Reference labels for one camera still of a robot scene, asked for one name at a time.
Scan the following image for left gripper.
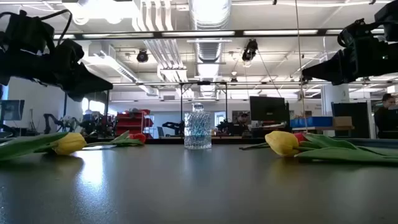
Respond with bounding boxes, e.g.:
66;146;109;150
12;39;114;103

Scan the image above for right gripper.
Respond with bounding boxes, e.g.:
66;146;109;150
302;42;398;86

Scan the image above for yellow artificial tulip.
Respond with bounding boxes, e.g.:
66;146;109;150
0;131;88;161
265;130;398;165

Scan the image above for orange artificial tulip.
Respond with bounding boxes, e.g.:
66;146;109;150
86;130;147;147

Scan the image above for clear cut glass vase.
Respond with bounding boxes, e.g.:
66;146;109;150
183;102;213;150

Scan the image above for blue cut glass vase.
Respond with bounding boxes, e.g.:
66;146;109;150
187;113;209;147

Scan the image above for black cabinet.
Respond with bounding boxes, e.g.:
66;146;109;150
331;101;370;139

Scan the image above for brown cardboard box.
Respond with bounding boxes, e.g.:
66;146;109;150
332;116;353;128

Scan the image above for blue storage bins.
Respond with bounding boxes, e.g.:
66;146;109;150
290;116;333;128

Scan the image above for wooden background table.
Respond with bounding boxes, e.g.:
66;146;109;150
290;125;355;131

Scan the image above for red tool cabinet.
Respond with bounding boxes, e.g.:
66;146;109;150
115;108;154;138

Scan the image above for black ceiling spotlight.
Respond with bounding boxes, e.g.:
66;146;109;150
241;39;259;68
136;49;149;63

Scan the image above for person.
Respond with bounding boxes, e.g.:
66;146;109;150
374;93;398;139
233;111;253;138

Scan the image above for large dark computer monitor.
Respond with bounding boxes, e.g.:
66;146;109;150
249;95;286;123

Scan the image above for small dark computer monitor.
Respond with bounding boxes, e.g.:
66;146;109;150
0;99;25;122

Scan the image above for thin hanging cord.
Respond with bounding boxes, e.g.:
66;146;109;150
294;0;308;133

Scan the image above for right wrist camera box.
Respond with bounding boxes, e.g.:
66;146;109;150
337;17;376;49

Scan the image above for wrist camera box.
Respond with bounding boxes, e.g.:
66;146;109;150
337;17;376;49
4;9;56;54

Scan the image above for black left wrist camera cable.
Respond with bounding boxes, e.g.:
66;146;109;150
0;8;73;47

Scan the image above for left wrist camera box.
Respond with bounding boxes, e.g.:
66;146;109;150
4;9;56;54

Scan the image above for black overhead frame beam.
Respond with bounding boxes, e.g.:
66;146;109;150
52;29;398;40

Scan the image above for black aluminium table frame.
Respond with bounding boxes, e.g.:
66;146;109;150
0;136;398;147

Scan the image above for silver ventilation duct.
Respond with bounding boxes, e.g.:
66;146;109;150
188;0;233;99

